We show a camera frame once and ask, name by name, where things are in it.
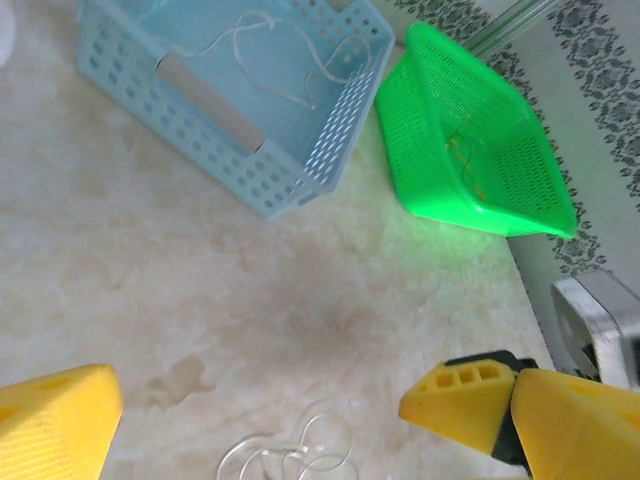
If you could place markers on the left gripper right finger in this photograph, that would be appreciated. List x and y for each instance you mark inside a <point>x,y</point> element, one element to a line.
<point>585,435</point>

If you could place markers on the green plastic basket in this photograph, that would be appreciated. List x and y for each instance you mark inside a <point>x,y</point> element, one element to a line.
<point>430,165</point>

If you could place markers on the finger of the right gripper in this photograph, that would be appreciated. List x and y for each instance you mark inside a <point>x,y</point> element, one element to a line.
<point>455,410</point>

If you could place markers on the pile of rubber bands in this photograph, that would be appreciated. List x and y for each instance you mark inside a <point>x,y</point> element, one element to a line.
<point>239,55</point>

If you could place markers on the grey metal bracket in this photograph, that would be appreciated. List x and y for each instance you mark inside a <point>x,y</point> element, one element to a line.
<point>595,310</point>

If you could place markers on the blue plastic basket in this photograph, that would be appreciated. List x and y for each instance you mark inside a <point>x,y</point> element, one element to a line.
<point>200,130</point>

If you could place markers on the aluminium frame post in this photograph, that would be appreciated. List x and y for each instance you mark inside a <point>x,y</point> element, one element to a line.
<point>515,20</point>

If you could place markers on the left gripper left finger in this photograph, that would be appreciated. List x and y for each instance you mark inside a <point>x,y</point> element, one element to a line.
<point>50,430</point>

